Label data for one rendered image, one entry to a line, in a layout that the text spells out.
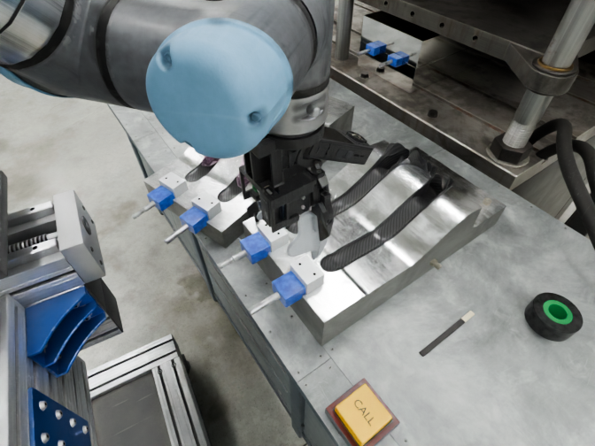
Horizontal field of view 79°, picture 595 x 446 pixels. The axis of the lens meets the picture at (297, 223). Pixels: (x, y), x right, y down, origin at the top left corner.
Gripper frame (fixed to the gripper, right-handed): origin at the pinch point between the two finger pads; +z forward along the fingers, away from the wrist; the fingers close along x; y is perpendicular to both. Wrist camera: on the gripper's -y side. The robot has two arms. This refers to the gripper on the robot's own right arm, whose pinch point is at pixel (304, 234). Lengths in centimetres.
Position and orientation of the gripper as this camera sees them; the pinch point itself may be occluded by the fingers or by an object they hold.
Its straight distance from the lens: 53.4
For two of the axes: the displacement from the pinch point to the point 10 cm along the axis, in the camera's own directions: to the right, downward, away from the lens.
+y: -8.2, 4.3, -3.9
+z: 0.0, 6.7, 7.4
